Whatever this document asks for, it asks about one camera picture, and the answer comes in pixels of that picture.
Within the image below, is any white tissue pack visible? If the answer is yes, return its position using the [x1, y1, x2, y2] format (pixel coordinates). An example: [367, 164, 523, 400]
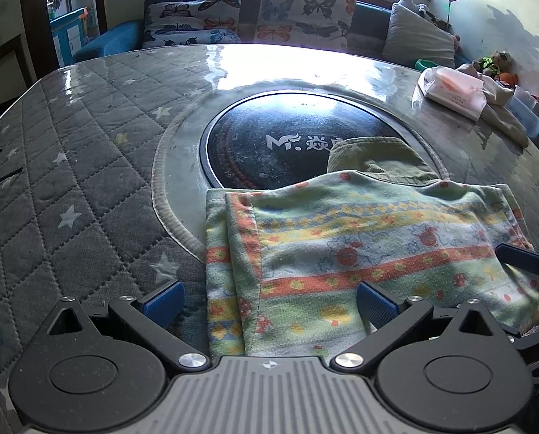
[417, 65, 488, 121]

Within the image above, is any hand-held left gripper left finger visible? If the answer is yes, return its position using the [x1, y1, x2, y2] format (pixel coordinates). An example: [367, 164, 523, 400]
[48, 279, 211, 374]

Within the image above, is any white and grey soft toy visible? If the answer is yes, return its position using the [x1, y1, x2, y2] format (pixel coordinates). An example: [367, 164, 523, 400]
[398, 0, 447, 26]

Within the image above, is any blue cabinet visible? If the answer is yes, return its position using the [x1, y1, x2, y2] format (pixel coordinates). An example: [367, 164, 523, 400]
[50, 6, 97, 68]

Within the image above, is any blue plastic box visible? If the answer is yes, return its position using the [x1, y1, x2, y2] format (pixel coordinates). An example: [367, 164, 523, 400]
[506, 85, 539, 140]

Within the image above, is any round black cooktop plate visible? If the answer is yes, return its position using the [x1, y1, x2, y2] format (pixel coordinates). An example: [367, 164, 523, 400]
[201, 91, 452, 191]

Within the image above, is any dark wooden chair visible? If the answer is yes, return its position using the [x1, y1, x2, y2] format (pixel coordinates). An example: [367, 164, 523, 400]
[0, 35, 41, 110]

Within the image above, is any patchwork butterfly print cushion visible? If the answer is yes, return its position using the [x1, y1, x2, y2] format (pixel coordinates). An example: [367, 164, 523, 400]
[255, 0, 357, 53]

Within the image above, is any beige cloth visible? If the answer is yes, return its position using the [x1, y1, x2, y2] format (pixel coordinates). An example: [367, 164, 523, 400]
[454, 63, 531, 146]

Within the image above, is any olive green corduroy garment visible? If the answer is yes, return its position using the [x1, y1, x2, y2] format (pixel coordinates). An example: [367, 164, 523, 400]
[327, 137, 438, 187]

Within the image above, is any white butterfly print cushion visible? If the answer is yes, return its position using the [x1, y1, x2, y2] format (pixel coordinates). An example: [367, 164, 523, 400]
[141, 0, 242, 49]

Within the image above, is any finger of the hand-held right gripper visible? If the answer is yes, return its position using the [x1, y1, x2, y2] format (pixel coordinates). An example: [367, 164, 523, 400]
[496, 242, 539, 277]

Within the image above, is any colourful striped patterned garment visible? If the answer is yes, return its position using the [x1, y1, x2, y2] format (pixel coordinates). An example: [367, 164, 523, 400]
[205, 169, 539, 359]

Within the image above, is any blue sofa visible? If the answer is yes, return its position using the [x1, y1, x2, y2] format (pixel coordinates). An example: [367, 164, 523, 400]
[73, 0, 473, 68]

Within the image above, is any grey pillow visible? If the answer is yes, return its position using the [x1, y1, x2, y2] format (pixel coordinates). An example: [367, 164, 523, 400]
[382, 2, 458, 69]

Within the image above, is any brown plush toy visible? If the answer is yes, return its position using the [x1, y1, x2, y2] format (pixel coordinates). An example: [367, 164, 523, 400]
[472, 51, 520, 88]

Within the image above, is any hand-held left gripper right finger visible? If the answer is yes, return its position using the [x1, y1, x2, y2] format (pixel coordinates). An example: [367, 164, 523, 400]
[330, 281, 511, 371]

